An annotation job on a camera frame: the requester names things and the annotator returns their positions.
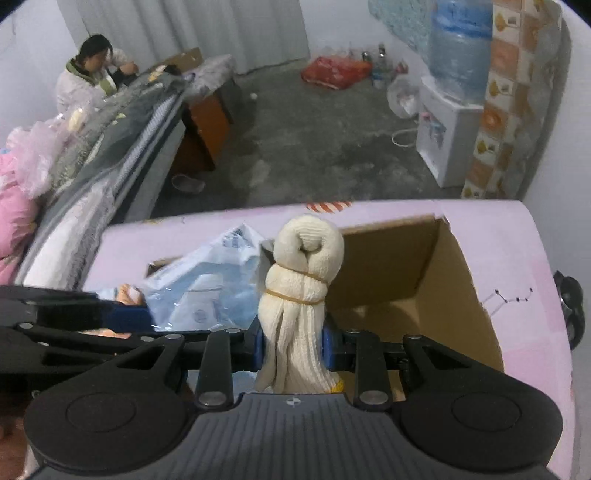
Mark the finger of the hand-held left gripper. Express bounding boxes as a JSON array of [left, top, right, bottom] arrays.
[[0, 324, 168, 376], [0, 285, 155, 332]]

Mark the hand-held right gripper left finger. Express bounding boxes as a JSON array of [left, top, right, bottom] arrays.
[[115, 318, 265, 408]]

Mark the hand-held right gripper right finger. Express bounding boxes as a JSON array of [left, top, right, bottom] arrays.
[[323, 325, 458, 409]]

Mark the cream glove bundle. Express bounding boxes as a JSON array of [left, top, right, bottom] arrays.
[[254, 215, 345, 395]]

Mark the pack of blue face masks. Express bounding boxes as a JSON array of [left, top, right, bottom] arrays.
[[99, 224, 278, 333]]

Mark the pink quilt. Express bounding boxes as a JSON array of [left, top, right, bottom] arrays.
[[0, 150, 40, 284]]

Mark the grey slipper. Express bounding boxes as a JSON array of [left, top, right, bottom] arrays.
[[172, 174, 206, 193]]

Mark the grey striped bedding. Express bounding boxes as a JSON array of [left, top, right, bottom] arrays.
[[14, 65, 195, 291]]

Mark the clear plastic bag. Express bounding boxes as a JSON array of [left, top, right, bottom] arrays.
[[7, 108, 88, 199]]

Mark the brown wooden cabinet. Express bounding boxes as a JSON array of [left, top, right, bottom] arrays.
[[173, 88, 234, 171]]

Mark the white water dispenser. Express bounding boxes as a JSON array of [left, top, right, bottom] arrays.
[[416, 76, 485, 188]]

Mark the black round object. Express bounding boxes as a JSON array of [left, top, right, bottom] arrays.
[[553, 270, 585, 349]]

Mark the white plastic bag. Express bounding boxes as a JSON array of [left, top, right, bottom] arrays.
[[387, 74, 423, 118]]

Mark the small cardboard box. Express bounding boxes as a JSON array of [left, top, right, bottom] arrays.
[[157, 46, 204, 71]]

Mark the red plastic bag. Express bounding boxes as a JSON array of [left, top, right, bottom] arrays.
[[301, 54, 372, 89]]

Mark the grey curtain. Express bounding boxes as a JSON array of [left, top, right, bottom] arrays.
[[58, 0, 309, 75]]

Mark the rolled tile-printed mat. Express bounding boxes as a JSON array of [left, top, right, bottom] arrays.
[[462, 0, 573, 200]]

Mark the blue water bottle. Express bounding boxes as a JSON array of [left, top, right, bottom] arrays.
[[427, 0, 495, 102]]

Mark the floral hanging cloth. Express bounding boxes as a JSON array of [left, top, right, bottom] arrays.
[[368, 0, 437, 51]]

